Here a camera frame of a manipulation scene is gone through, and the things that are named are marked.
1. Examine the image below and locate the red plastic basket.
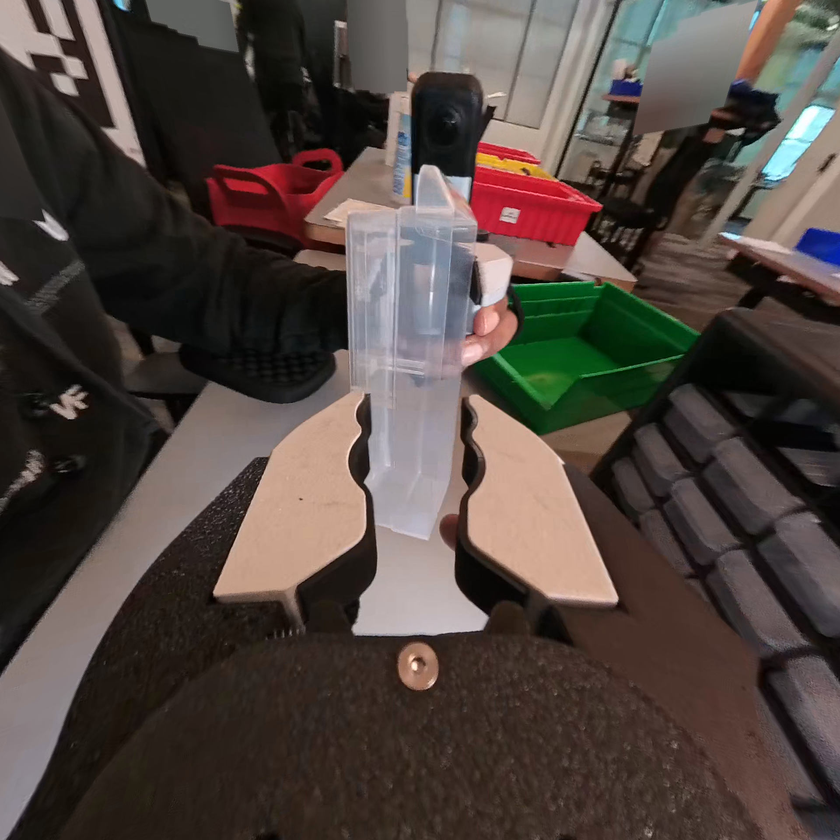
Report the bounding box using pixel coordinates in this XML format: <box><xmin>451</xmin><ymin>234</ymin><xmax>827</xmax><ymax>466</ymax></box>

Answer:
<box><xmin>206</xmin><ymin>150</ymin><xmax>345</xmax><ymax>253</ymax></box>

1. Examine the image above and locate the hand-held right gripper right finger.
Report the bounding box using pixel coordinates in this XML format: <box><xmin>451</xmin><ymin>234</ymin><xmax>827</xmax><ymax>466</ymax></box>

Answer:
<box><xmin>454</xmin><ymin>395</ymin><xmax>620</xmax><ymax>632</ymax></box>

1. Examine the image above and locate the side table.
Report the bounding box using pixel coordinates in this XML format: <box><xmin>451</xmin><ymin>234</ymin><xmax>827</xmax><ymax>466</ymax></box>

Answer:
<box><xmin>718</xmin><ymin>231</ymin><xmax>840</xmax><ymax>309</ymax></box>

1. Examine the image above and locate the black chair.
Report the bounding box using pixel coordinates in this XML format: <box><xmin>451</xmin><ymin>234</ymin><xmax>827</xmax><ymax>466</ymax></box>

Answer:
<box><xmin>587</xmin><ymin>161</ymin><xmax>667</xmax><ymax>270</ymax></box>

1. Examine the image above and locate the white wipes bottle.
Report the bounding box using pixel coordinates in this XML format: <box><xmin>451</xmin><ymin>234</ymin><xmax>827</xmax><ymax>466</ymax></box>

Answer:
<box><xmin>387</xmin><ymin>92</ymin><xmax>421</xmax><ymax>204</ymax></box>

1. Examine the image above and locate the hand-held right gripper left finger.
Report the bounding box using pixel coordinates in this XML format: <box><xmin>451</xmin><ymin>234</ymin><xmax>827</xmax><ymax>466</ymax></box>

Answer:
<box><xmin>213</xmin><ymin>392</ymin><xmax>379</xmax><ymax>632</ymax></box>

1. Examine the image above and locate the person's black printed jacket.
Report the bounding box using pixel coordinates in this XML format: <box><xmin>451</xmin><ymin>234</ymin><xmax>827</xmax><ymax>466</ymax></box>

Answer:
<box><xmin>0</xmin><ymin>217</ymin><xmax>178</xmax><ymax>670</ymax></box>

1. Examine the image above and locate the green plastic bin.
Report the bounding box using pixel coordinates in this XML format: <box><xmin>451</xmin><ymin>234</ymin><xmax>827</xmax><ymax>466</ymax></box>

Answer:
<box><xmin>472</xmin><ymin>281</ymin><xmax>702</xmax><ymax>435</ymax></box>

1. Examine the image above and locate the clear plastic hinged box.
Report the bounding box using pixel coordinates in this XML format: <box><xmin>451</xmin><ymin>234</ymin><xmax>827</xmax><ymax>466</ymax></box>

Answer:
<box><xmin>346</xmin><ymin>164</ymin><xmax>479</xmax><ymax>541</ymax></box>

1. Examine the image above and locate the row of grey blocks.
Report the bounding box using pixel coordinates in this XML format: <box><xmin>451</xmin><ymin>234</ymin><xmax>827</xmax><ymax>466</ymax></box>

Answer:
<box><xmin>610</xmin><ymin>384</ymin><xmax>840</xmax><ymax>723</ymax></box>

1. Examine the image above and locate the black mesh pad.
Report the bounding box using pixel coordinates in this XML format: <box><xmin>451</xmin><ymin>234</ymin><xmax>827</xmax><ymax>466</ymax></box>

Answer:
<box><xmin>178</xmin><ymin>344</ymin><xmax>339</xmax><ymax>404</ymax></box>

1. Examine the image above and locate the person's left forearm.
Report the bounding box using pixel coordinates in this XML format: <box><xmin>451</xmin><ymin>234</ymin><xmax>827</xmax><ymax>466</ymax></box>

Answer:
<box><xmin>0</xmin><ymin>49</ymin><xmax>352</xmax><ymax>368</ymax></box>

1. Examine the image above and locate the wooden edged table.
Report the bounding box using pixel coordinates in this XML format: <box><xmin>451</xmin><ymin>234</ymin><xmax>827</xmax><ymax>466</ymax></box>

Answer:
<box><xmin>303</xmin><ymin>146</ymin><xmax>637</xmax><ymax>293</ymax></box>

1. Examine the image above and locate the black storage rack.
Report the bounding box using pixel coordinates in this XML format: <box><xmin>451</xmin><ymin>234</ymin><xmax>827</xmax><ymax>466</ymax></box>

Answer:
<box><xmin>591</xmin><ymin>307</ymin><xmax>840</xmax><ymax>815</ymax></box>

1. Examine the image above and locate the blue box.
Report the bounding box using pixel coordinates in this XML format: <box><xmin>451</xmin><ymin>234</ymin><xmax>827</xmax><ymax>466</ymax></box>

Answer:
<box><xmin>795</xmin><ymin>227</ymin><xmax>840</xmax><ymax>270</ymax></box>

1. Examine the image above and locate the white board with black squares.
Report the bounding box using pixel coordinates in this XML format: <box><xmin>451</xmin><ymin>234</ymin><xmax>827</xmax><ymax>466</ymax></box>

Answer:
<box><xmin>0</xmin><ymin>0</ymin><xmax>147</xmax><ymax>165</ymax></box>

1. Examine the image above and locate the person's left hand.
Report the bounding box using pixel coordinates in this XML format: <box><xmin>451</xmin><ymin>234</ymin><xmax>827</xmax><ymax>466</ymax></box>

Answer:
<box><xmin>461</xmin><ymin>297</ymin><xmax>519</xmax><ymax>368</ymax></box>

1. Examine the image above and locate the yellow plastic bin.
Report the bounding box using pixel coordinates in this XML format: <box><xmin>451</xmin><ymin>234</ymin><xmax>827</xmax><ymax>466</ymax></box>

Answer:
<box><xmin>476</xmin><ymin>152</ymin><xmax>559</xmax><ymax>181</ymax></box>

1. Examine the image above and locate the red plastic bin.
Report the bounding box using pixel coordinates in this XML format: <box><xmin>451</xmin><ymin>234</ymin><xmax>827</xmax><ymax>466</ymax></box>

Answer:
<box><xmin>469</xmin><ymin>164</ymin><xmax>603</xmax><ymax>247</ymax></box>

